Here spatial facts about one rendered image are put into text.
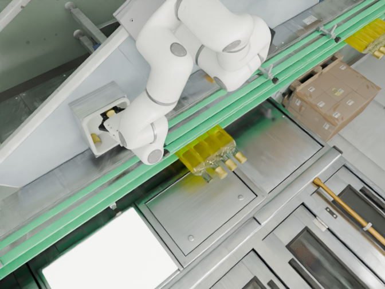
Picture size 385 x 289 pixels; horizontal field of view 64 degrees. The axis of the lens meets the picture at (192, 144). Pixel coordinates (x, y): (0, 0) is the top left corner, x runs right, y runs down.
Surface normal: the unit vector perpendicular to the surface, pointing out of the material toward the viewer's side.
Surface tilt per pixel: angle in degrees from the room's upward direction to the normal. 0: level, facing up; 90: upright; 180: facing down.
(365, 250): 90
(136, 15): 4
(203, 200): 90
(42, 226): 90
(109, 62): 0
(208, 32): 81
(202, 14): 84
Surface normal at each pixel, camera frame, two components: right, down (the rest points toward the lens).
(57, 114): 0.64, 0.67
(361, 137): 0.05, -0.53
